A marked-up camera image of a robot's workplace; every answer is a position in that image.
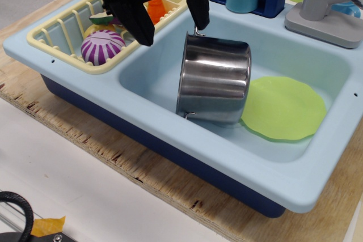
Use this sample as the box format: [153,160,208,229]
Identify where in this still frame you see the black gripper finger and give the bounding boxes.
[187,0,210,30]
[103,0,155,46]

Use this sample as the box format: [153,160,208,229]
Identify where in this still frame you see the stainless steel pot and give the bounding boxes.
[175,30,252,125]

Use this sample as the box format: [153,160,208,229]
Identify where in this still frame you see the light blue toy sink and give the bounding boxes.
[3,2,362,217]

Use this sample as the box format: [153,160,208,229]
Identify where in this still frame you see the orange toy carrot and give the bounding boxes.
[147,0,166,25]

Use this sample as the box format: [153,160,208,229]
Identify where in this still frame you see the yellow toy vegetable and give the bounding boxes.
[83,24,116,39]

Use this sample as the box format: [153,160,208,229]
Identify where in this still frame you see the toy eggplant slice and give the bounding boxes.
[89,12,123,26]

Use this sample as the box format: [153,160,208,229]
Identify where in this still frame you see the purple striped toy onion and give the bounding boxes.
[81,29,126,66]

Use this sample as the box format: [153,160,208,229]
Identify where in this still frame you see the cream dish drying rack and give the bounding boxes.
[26,0,189,75]

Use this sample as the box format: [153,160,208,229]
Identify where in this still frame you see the grey toy faucet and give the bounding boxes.
[284,0,362,49]

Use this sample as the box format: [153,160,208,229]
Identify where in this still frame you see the green plastic plate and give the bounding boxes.
[241,77,327,141]

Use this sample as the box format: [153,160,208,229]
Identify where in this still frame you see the yellow tape piece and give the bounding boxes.
[31,216,66,237]

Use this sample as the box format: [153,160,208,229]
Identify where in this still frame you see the plywood board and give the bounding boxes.
[0,0,363,242]

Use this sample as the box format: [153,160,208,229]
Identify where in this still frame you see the black braided cable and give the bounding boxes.
[0,192,35,242]

